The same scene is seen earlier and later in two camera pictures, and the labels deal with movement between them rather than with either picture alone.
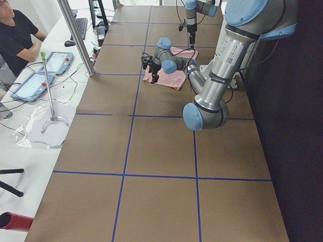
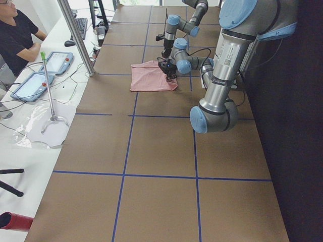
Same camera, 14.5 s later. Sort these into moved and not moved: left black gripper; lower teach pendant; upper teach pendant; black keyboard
Moved: left black gripper
Not moved: black keyboard; upper teach pendant; lower teach pendant
